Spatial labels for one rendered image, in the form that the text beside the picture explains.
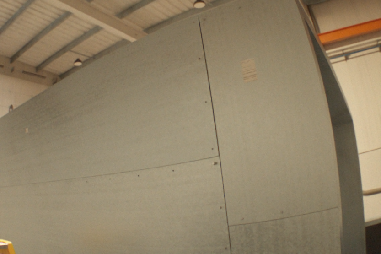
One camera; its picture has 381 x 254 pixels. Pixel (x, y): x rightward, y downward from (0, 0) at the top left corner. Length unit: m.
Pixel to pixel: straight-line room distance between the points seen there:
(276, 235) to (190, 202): 0.35
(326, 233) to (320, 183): 0.17
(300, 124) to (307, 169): 0.14
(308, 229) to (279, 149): 0.30
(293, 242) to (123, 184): 0.75
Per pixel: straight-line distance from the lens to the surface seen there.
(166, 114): 1.29
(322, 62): 1.83
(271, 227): 1.11
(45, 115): 1.96
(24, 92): 12.92
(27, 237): 2.26
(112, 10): 10.14
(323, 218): 1.06
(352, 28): 9.81
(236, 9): 1.27
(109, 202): 1.49
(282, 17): 1.19
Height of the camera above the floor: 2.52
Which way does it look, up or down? 14 degrees up
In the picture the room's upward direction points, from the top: 7 degrees counter-clockwise
